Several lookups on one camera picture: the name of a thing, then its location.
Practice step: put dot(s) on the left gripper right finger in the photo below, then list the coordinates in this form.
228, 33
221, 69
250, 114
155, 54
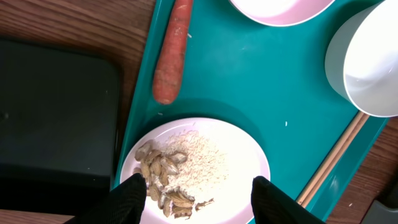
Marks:
270, 205

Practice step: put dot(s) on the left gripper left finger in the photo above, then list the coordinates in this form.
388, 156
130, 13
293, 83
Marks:
124, 205

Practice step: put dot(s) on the white bowl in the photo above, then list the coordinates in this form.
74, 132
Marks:
361, 60

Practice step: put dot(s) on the pink bowl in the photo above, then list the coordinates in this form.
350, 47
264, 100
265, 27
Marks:
281, 13

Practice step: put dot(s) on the grey dishwasher rack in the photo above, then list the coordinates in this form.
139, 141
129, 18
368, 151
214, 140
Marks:
383, 211

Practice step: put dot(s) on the black waste bin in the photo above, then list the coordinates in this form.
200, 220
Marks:
59, 117

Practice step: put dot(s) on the peanut shells pile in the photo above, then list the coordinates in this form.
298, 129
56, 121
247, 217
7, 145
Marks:
156, 167

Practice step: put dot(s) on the rice pile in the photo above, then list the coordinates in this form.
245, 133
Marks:
204, 172

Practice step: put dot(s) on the pink plate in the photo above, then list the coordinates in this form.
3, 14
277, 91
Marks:
246, 160

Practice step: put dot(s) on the orange carrot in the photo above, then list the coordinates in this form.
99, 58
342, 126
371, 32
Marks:
169, 70

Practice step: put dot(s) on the right wooden chopstick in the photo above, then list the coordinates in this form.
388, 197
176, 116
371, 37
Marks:
337, 161

